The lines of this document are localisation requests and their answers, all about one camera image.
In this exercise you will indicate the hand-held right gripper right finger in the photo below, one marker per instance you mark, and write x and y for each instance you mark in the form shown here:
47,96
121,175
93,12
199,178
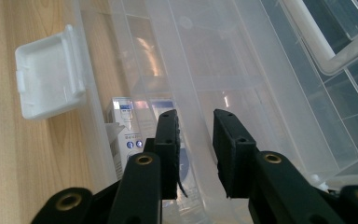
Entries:
233,155

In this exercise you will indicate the white plastic box latch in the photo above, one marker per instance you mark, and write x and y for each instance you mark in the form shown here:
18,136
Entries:
46,77

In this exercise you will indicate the clear plastic storage box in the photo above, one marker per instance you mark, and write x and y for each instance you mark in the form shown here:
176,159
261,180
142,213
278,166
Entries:
101,102

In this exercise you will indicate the white and blue carton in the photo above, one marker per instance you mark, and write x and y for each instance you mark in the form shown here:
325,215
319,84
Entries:
127,124

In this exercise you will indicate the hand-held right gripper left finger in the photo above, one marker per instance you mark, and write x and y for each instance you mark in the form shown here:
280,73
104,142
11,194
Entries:
167,155

